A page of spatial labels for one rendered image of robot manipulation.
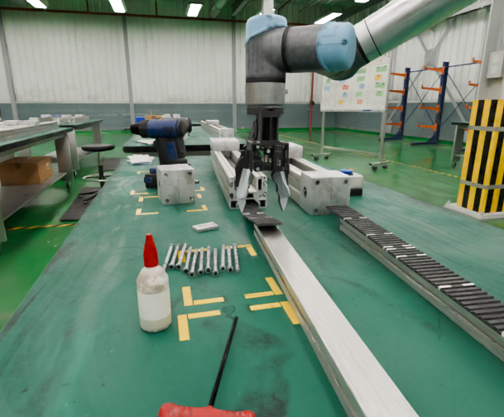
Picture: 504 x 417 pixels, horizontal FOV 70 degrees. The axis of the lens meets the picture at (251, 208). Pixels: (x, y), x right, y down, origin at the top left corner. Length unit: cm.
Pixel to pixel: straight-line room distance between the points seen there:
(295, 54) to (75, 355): 54
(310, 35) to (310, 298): 41
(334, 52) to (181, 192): 57
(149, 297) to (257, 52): 45
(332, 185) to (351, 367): 59
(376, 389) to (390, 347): 11
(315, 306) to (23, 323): 36
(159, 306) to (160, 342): 4
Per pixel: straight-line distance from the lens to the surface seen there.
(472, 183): 420
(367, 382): 36
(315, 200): 89
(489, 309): 51
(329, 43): 64
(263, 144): 67
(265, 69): 68
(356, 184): 112
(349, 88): 696
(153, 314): 45
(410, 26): 76
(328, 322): 43
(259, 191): 95
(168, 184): 100
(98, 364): 44
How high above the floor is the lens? 104
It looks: 16 degrees down
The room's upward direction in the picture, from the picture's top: straight up
